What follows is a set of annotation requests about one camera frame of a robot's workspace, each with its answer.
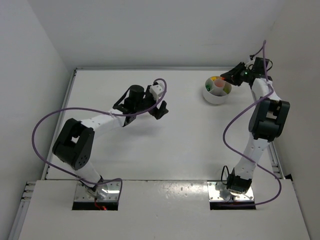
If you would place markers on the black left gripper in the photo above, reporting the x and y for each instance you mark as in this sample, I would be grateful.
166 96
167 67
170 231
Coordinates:
155 110

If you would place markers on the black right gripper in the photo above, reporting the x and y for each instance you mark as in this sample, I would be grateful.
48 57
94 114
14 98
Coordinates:
236 75

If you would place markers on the lime green lego brick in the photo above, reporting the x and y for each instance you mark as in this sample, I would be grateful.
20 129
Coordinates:
226 90

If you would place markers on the dark green lego brick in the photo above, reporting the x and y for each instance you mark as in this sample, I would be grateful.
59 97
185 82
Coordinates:
208 88

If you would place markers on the orange round lego piece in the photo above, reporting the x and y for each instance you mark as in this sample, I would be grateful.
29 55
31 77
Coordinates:
219 83

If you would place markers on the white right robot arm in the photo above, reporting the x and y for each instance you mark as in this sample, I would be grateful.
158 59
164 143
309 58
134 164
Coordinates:
266 123

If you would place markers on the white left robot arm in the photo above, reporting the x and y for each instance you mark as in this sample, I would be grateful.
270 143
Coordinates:
75 141

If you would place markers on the white round divided container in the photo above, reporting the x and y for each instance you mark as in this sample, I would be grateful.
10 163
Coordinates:
216 96

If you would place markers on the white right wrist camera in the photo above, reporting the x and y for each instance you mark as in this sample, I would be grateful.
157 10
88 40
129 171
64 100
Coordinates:
249 65

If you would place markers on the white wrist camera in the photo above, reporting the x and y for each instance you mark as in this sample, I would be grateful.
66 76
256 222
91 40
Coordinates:
157 91
249 65

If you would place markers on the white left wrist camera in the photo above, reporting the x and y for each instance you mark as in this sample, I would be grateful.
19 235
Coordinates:
157 91

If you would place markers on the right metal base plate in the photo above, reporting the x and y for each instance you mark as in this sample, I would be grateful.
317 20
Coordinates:
218 193

